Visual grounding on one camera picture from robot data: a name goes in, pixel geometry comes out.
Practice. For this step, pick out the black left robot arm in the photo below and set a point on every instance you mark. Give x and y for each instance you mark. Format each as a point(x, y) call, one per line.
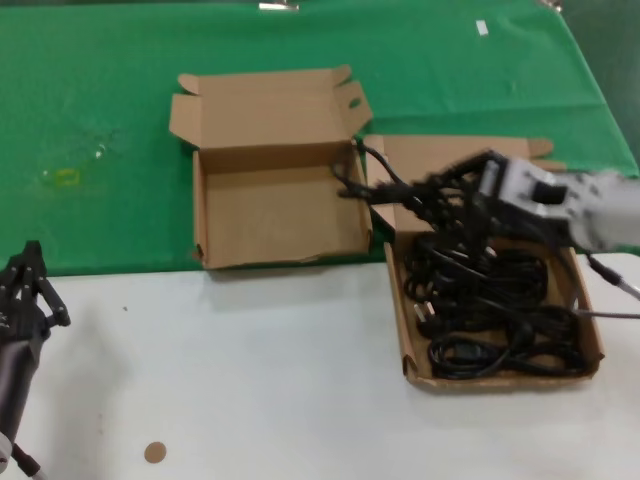
point(12, 390)

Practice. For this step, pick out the round cardboard disc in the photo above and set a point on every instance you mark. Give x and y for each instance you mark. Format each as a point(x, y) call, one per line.
point(155, 452)

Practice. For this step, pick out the green tablecloth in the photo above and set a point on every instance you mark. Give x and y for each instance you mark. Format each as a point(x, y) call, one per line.
point(450, 75)

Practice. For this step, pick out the open cardboard box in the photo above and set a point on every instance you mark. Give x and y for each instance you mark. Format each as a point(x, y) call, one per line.
point(270, 215)
point(440, 150)

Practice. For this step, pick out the small white label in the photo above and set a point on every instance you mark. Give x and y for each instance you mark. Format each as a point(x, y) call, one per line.
point(482, 27)

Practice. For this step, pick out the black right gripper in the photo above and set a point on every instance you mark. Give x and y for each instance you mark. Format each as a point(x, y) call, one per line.
point(492, 215)

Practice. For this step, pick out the metal table clamp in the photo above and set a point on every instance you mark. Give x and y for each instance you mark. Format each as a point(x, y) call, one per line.
point(550, 3)
point(277, 6)

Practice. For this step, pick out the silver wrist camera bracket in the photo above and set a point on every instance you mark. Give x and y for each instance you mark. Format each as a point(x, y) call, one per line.
point(520, 180)

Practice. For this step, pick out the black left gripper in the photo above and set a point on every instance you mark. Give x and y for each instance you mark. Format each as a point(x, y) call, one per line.
point(20, 325)

